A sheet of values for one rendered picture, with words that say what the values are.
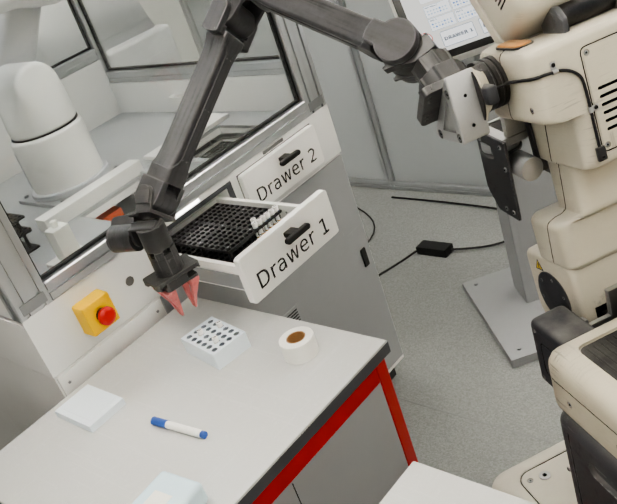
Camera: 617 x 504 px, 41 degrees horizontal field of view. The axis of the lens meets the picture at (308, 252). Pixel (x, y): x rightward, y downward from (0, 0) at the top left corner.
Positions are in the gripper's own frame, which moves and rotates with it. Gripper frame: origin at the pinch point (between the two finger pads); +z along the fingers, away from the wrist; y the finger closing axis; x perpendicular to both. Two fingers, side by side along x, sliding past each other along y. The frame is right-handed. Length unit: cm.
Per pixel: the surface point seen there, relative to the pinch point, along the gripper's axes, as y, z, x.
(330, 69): -163, 27, -159
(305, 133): -61, -5, -34
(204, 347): 2.2, 6.7, 5.7
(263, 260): -17.0, -2.4, 5.6
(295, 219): -28.7, -5.0, 3.3
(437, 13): -108, -19, -25
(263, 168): -44, -4, -30
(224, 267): -11.5, -2.1, -1.5
